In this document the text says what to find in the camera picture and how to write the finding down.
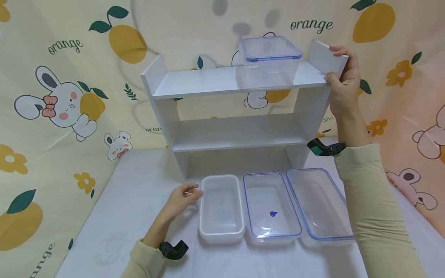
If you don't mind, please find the person's right forearm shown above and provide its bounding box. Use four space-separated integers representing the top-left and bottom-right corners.
334 110 429 278

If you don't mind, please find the person's left forearm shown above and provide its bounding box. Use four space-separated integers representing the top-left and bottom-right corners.
120 213 176 278

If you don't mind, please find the square clear container blue lid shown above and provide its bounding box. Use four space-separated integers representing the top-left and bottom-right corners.
238 36 303 90

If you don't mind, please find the white rectangular plastic container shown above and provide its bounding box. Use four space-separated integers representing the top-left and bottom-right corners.
198 175 246 244

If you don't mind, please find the white wooden shelf unit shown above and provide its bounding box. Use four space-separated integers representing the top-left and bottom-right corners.
141 39 349 181

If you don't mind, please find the person's right hand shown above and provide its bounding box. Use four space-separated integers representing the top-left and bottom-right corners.
325 45 364 121

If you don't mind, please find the medium clear container blue rim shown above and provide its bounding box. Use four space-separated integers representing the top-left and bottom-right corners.
243 172 303 246

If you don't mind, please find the black wrist band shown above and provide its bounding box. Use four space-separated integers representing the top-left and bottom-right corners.
159 240 190 260
306 138 347 157

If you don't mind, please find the large clear container blue rim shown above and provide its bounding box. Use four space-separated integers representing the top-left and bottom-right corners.
285 168 356 247

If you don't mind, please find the person's left hand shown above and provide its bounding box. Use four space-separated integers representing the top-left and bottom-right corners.
163 183 205 225

